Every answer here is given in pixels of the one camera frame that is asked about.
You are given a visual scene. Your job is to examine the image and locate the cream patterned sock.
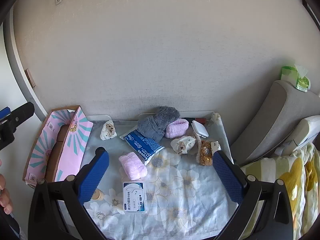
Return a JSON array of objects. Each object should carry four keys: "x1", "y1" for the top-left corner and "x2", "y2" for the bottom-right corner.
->
[{"x1": 171, "y1": 135, "x2": 197, "y2": 155}]

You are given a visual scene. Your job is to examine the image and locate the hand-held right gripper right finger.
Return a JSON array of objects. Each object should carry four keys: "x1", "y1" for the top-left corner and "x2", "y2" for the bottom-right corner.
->
[{"x1": 212, "y1": 149, "x2": 294, "y2": 240}]

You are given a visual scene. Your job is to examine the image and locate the grey door frame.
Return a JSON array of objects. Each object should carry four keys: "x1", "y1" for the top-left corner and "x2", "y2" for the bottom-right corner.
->
[{"x1": 2, "y1": 12, "x2": 47, "y2": 128}]

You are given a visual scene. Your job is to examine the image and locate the grey fluffy sock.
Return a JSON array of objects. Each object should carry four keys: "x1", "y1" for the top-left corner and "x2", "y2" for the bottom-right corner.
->
[{"x1": 137, "y1": 106, "x2": 181, "y2": 142}]

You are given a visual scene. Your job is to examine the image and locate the white dental floss box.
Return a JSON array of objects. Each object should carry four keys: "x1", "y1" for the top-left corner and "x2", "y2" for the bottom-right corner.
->
[{"x1": 122, "y1": 181, "x2": 148, "y2": 214}]

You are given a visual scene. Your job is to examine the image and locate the person's left hand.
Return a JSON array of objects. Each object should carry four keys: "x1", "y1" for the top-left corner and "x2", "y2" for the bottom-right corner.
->
[{"x1": 0, "y1": 159, "x2": 13, "y2": 215}]

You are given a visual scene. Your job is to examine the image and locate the brown bear plush keychain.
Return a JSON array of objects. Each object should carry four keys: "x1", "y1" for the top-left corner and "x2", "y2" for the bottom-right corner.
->
[{"x1": 192, "y1": 135, "x2": 222, "y2": 166}]

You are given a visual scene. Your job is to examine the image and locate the yellow floral blanket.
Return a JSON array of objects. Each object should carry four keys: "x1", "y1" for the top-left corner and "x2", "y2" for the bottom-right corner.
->
[{"x1": 240, "y1": 142, "x2": 320, "y2": 240}]

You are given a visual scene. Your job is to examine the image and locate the white pillow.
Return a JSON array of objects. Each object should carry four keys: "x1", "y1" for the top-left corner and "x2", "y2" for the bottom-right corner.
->
[{"x1": 275, "y1": 115, "x2": 320, "y2": 157}]

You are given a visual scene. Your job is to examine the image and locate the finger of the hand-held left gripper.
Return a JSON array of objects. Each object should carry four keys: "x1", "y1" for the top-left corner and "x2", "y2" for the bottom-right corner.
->
[
  {"x1": 0, "y1": 107, "x2": 12, "y2": 125},
  {"x1": 9, "y1": 102, "x2": 35, "y2": 133}
]

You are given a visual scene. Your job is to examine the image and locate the white bear-print sock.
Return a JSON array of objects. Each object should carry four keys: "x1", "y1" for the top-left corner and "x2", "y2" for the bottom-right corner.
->
[{"x1": 100, "y1": 120, "x2": 118, "y2": 140}]

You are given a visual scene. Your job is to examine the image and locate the black red lipstick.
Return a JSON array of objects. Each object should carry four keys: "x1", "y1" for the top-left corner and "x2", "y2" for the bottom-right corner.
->
[{"x1": 180, "y1": 117, "x2": 206, "y2": 125}]

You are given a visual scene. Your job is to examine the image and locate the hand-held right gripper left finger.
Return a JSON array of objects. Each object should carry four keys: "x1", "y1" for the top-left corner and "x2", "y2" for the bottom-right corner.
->
[{"x1": 28, "y1": 147, "x2": 110, "y2": 240}]

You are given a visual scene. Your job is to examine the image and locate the green tissue pack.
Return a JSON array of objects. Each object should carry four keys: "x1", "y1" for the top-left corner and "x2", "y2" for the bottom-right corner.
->
[{"x1": 281, "y1": 64, "x2": 311, "y2": 93}]

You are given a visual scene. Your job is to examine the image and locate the pink fluffy sock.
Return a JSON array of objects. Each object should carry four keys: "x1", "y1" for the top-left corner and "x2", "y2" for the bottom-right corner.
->
[
  {"x1": 165, "y1": 119, "x2": 189, "y2": 139},
  {"x1": 118, "y1": 152, "x2": 148, "y2": 181}
]

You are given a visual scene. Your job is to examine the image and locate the dark wooden frame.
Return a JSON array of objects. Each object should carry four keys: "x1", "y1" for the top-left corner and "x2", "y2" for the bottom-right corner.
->
[{"x1": 301, "y1": 0, "x2": 320, "y2": 28}]

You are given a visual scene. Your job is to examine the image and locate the white plastic case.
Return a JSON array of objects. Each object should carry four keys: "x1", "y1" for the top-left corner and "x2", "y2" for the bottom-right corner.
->
[{"x1": 191, "y1": 120, "x2": 209, "y2": 138}]

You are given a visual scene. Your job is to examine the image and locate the blue wet wipes packet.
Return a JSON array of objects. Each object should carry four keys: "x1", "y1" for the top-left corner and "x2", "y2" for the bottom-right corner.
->
[{"x1": 119, "y1": 129, "x2": 165, "y2": 166}]

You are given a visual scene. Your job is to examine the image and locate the small cosmetic bottle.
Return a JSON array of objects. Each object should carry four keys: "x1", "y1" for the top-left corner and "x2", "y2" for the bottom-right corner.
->
[{"x1": 91, "y1": 189, "x2": 105, "y2": 201}]

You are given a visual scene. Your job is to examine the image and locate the pink sunburst cardboard box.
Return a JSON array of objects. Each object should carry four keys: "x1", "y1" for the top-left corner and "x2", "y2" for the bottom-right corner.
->
[{"x1": 22, "y1": 105, "x2": 94, "y2": 189}]

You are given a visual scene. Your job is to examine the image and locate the small wooden block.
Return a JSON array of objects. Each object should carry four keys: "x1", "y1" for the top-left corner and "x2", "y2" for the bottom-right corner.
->
[{"x1": 24, "y1": 69, "x2": 37, "y2": 88}]

